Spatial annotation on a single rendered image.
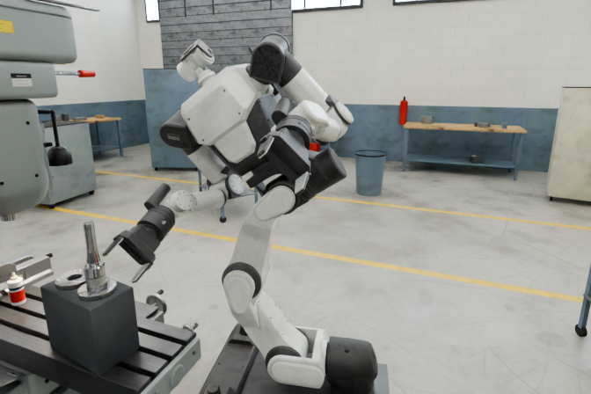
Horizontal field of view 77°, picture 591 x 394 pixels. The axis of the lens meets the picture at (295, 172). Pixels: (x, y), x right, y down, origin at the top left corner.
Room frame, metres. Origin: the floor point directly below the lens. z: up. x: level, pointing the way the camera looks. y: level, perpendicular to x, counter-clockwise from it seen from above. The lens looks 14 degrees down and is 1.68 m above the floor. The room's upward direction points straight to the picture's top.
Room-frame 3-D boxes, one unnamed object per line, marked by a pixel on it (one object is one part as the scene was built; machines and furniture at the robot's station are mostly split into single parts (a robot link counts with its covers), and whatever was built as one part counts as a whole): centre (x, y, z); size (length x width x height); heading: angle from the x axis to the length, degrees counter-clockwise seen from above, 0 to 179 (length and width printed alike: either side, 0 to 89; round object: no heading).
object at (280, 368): (1.19, -0.02, 0.68); 0.21 x 0.20 x 0.13; 80
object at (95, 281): (0.86, 0.51, 1.19); 0.05 x 0.05 x 0.05
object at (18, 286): (1.09, 0.92, 1.02); 0.04 x 0.04 x 0.11
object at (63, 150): (1.22, 0.79, 1.44); 0.07 x 0.07 x 0.06
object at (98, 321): (0.88, 0.55, 1.06); 0.22 x 0.12 x 0.20; 61
